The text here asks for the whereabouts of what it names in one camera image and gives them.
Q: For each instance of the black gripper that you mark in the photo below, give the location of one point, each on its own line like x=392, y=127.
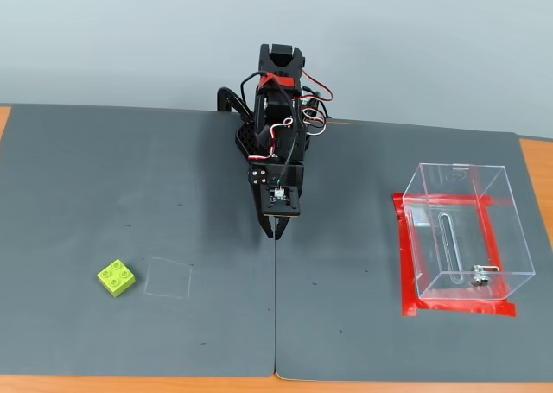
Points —
x=259, y=178

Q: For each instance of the green lego block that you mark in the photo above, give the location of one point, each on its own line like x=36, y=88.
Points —
x=116, y=278

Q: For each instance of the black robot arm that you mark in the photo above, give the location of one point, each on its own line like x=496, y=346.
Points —
x=276, y=112

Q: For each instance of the transparent acrylic box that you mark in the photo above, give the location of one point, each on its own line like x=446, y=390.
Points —
x=468, y=237

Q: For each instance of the metal box latch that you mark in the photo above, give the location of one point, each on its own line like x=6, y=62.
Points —
x=479, y=275

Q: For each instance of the dark grey table mat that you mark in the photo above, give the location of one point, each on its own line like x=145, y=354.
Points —
x=354, y=259
x=108, y=194

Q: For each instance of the black table clamp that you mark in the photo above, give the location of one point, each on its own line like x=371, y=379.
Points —
x=226, y=99

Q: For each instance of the red tape band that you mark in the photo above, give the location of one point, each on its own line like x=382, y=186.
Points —
x=281, y=81

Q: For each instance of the red tape outline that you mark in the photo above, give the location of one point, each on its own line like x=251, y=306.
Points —
x=404, y=280

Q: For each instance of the black wrist camera board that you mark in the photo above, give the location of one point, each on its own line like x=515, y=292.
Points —
x=281, y=200

